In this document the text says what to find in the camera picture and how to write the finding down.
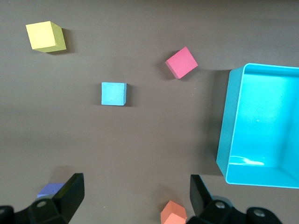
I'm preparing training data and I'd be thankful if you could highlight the yellow foam block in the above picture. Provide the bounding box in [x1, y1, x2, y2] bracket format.
[25, 21, 67, 54]

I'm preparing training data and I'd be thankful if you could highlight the crimson foam block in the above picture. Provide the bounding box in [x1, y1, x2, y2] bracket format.
[164, 46, 199, 80]

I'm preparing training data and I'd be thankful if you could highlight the brown table cover sheet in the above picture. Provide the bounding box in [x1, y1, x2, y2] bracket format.
[0, 0, 299, 224]

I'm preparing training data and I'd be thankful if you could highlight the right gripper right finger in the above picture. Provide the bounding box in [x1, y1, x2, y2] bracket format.
[185, 174, 285, 224]

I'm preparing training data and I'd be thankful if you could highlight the teal plastic bin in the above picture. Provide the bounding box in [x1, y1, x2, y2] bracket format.
[216, 62, 299, 189]

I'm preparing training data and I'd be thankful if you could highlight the purple foam block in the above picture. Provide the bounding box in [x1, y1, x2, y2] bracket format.
[36, 182, 66, 199]

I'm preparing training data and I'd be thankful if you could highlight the orange foam block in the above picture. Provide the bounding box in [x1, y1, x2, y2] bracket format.
[160, 200, 188, 224]

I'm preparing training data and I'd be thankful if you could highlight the light blue foam block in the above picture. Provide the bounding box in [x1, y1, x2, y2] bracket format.
[100, 82, 128, 106]

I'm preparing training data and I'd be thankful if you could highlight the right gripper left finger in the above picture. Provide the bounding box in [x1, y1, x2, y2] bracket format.
[0, 172, 85, 224]

